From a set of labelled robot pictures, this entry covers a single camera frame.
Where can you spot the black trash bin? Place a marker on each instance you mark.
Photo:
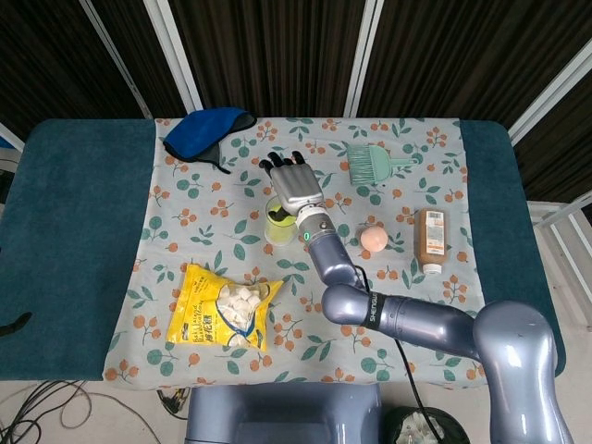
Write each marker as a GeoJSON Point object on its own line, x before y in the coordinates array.
{"type": "Point", "coordinates": [393, 425]}

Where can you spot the floral tablecloth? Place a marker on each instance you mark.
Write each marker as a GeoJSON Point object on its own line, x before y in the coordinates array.
{"type": "Point", "coordinates": [231, 185]}

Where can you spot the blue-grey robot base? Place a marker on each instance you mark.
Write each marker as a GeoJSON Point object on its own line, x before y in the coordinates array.
{"type": "Point", "coordinates": [282, 416]}

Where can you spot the blue and grey cloth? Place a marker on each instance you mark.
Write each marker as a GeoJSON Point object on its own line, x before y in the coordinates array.
{"type": "Point", "coordinates": [199, 134]}

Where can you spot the white metal rack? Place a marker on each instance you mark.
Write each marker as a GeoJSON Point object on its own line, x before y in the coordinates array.
{"type": "Point", "coordinates": [562, 231]}

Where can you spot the white crumpled paper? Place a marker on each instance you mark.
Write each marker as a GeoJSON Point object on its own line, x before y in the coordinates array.
{"type": "Point", "coordinates": [416, 427]}

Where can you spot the peach fruit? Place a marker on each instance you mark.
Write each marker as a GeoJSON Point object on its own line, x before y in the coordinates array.
{"type": "Point", "coordinates": [374, 239]}

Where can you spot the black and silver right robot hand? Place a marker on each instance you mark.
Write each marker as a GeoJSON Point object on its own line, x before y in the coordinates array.
{"type": "Point", "coordinates": [296, 185]}

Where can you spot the white partition frame post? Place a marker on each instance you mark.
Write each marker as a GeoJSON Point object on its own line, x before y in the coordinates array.
{"type": "Point", "coordinates": [365, 55]}
{"type": "Point", "coordinates": [115, 60]}
{"type": "Point", "coordinates": [550, 88]}
{"type": "Point", "coordinates": [173, 55]}

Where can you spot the teal table cover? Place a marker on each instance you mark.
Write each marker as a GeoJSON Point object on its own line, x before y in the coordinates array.
{"type": "Point", "coordinates": [78, 231]}

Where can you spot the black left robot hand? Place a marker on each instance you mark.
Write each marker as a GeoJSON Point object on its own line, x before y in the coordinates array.
{"type": "Point", "coordinates": [14, 324]}

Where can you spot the brown bottle with white label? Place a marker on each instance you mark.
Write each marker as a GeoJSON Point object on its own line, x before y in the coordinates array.
{"type": "Point", "coordinates": [432, 240]}

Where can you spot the mint green brush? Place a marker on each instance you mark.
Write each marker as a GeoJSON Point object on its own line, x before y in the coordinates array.
{"type": "Point", "coordinates": [370, 164]}

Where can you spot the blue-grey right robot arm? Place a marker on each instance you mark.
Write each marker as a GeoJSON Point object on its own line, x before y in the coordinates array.
{"type": "Point", "coordinates": [416, 319]}

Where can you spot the clear plastic cup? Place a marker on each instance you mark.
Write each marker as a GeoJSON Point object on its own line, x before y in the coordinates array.
{"type": "Point", "coordinates": [277, 231]}

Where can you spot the yellow snack bag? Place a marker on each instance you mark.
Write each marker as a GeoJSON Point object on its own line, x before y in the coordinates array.
{"type": "Point", "coordinates": [217, 310]}

